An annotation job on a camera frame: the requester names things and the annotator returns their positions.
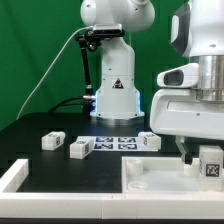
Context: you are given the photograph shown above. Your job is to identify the black cables at base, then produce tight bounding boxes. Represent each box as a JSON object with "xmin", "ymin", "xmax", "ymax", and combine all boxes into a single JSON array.
[{"xmin": 48, "ymin": 96, "xmax": 91, "ymax": 114}]

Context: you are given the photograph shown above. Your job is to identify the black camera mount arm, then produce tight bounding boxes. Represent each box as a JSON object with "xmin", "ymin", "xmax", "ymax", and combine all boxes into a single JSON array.
[{"xmin": 75, "ymin": 30, "xmax": 101, "ymax": 113}]

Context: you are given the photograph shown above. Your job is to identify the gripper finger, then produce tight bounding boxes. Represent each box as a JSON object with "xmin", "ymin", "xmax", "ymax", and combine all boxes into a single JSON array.
[{"xmin": 175, "ymin": 136, "xmax": 193, "ymax": 165}]

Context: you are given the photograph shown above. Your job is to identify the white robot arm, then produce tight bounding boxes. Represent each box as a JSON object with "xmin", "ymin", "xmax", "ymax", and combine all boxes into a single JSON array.
[{"xmin": 80, "ymin": 0, "xmax": 224, "ymax": 161}]

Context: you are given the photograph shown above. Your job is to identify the white square tabletop part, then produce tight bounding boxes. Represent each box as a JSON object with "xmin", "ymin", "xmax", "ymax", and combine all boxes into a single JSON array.
[{"xmin": 122, "ymin": 157, "xmax": 224, "ymax": 193}]

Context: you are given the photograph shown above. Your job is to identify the white camera cable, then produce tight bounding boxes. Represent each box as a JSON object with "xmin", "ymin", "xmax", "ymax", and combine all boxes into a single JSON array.
[{"xmin": 15, "ymin": 25, "xmax": 95, "ymax": 120}]

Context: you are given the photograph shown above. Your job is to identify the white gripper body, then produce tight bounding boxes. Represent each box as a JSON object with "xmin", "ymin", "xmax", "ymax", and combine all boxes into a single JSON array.
[{"xmin": 150, "ymin": 89, "xmax": 224, "ymax": 140}]

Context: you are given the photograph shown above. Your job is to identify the tag marker sheet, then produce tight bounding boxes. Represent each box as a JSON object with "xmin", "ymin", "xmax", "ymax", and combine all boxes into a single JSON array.
[{"xmin": 77, "ymin": 136, "xmax": 161, "ymax": 152}]

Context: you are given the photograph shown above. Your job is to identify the grey camera on mount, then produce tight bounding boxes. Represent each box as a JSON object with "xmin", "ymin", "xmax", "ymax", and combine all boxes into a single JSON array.
[{"xmin": 92, "ymin": 24, "xmax": 125, "ymax": 37}]

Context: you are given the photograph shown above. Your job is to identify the white U-shaped fence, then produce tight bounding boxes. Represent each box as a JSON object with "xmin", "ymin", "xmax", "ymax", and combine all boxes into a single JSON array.
[{"xmin": 0, "ymin": 159, "xmax": 224, "ymax": 219}]

